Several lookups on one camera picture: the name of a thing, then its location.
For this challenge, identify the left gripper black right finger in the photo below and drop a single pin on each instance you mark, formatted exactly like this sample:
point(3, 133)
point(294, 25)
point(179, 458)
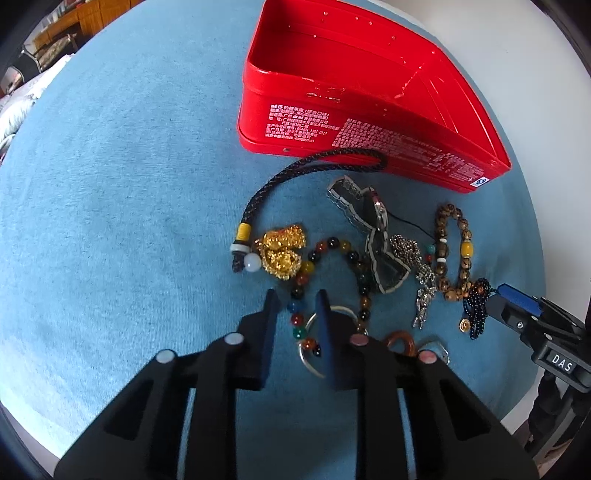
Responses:
point(414, 420)

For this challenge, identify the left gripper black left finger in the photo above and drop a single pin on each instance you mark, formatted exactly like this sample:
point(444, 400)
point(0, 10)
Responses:
point(176, 417)

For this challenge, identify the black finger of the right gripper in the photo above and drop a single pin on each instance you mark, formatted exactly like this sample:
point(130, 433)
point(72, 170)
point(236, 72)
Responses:
point(518, 298)
point(518, 316)

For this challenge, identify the black bead necklace gold pendant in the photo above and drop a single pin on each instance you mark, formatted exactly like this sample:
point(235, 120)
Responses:
point(475, 312)

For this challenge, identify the silver metal wristwatch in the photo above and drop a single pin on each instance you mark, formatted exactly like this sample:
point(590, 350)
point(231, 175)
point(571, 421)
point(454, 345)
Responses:
point(366, 210)

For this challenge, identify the gold charm black cord pendant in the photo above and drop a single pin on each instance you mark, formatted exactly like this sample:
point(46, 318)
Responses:
point(277, 250)

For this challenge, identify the thin silver ring bangle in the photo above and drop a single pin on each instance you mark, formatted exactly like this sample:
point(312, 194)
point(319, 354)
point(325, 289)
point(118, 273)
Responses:
point(436, 347)

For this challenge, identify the red metal tin box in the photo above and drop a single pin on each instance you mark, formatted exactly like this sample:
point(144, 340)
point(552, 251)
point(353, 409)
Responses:
point(322, 75)

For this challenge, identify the black office chair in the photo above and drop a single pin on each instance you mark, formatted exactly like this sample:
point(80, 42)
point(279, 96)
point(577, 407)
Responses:
point(38, 56)

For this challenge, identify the wooden wardrobe cabinet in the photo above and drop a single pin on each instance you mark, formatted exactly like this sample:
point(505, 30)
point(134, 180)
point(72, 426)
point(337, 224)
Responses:
point(86, 18)

